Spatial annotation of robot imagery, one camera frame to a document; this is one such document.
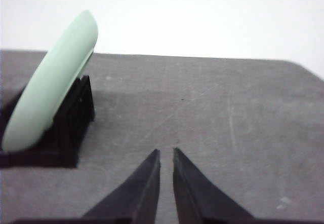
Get black plastic dish rack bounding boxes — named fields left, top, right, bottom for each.
left=0, top=75, right=95, bottom=168

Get mint green plate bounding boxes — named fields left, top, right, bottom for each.
left=2, top=10, right=98, bottom=152

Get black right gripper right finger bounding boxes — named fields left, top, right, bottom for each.
left=173, top=148, right=281, bottom=224

